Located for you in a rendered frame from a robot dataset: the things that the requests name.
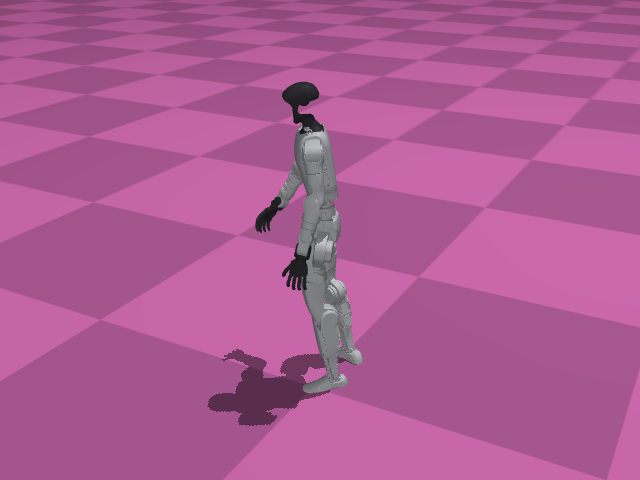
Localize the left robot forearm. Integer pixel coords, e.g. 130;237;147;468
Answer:
297;196;321;257

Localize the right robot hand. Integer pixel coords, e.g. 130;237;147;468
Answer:
256;197;283;233

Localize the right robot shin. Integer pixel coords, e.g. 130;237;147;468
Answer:
325;280;355;353

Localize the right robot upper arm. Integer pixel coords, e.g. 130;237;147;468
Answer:
292;123;302;177

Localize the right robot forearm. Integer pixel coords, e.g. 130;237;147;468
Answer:
274;161;303;208

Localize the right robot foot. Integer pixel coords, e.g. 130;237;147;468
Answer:
338;346;363;365

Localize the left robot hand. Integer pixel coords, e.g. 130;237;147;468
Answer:
282;244;312;291

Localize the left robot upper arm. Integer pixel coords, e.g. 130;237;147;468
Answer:
302;139;325;209

